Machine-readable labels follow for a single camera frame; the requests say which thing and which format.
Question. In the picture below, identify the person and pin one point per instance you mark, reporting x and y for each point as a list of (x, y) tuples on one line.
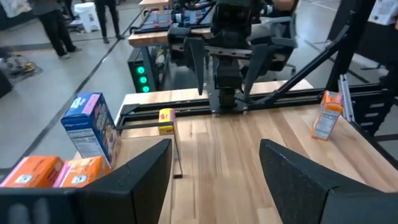
[(107, 18), (56, 28)]

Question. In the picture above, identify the yellow Corn Pops cereal box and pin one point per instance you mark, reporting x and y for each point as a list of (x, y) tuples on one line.
[(166, 119)]

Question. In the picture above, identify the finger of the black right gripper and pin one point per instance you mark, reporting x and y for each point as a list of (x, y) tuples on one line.
[(256, 65), (197, 62)]

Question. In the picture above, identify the black table edge rail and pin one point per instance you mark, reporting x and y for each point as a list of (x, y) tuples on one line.
[(304, 98)]

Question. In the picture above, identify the silver aluminium extrusion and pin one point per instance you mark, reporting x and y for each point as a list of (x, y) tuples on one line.
[(345, 96)]

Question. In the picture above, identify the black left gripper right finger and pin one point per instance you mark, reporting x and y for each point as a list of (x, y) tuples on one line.
[(304, 196)]

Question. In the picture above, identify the black slotted frame panel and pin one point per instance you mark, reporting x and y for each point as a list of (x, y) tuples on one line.
[(373, 118)]

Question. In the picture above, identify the white bin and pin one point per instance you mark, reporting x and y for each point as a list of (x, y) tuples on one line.
[(87, 17)]

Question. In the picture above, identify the black frame post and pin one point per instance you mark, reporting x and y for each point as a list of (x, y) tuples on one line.
[(351, 37)]

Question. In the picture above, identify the orange Mini Wheats cereal box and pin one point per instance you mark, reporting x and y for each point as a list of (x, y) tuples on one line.
[(326, 118), (84, 171), (31, 171)]

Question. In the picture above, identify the black computer with green lights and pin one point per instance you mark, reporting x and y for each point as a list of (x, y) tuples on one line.
[(141, 77)]

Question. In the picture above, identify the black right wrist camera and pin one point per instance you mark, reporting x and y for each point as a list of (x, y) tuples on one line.
[(233, 14)]

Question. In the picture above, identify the wooden shelf with black frame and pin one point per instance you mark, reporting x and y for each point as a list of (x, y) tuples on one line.
[(140, 143)]

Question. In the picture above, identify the blue Frosted Flakes cereal box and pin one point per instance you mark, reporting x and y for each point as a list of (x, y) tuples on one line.
[(93, 133)]

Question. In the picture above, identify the wooden workbench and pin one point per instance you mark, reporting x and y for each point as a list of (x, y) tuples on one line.
[(149, 37)]

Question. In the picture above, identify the black diagonal frame brace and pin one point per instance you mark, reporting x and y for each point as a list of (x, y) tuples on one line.
[(304, 71)]

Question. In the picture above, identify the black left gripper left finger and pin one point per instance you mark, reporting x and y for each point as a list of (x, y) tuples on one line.
[(130, 193)]

